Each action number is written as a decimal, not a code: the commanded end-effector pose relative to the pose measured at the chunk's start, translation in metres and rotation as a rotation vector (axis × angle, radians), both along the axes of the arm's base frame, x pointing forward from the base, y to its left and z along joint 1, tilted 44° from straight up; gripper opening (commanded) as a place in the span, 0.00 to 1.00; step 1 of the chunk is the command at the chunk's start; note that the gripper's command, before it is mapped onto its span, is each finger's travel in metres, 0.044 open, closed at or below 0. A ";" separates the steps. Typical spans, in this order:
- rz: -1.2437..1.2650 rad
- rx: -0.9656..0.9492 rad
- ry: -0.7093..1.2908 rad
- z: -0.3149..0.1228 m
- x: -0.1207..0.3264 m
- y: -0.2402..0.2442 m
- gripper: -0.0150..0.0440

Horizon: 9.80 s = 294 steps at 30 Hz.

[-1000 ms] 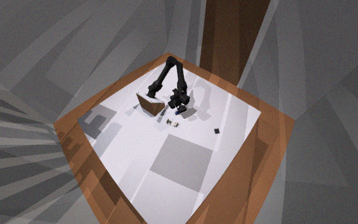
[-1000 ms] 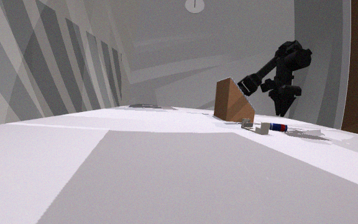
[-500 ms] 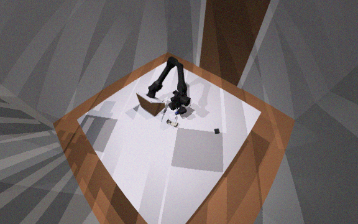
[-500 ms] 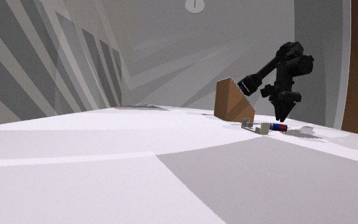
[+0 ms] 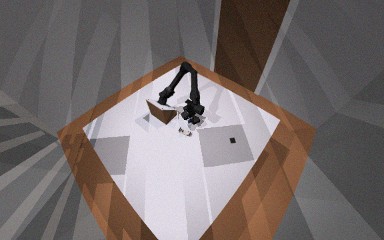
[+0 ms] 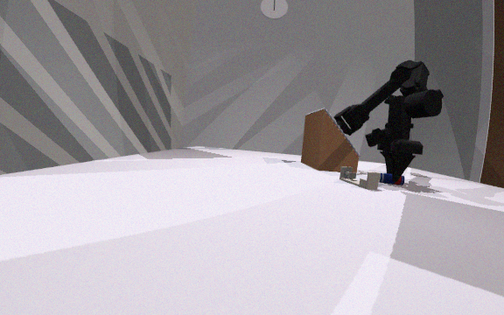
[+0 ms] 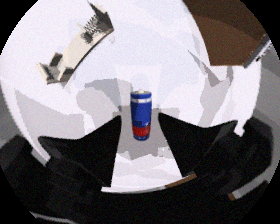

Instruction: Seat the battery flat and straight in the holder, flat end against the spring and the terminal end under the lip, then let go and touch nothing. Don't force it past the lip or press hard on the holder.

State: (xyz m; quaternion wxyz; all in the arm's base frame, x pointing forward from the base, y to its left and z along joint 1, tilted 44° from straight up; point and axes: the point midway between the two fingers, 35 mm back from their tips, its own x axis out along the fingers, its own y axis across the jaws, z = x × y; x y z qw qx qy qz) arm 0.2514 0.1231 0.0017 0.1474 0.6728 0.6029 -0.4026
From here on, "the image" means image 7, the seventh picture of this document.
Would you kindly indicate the blue and red battery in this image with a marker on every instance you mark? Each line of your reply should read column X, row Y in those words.
column 141, row 108

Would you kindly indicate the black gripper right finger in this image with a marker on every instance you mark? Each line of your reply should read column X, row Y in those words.
column 190, row 143

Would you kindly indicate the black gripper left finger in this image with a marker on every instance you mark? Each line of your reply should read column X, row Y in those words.
column 95, row 153

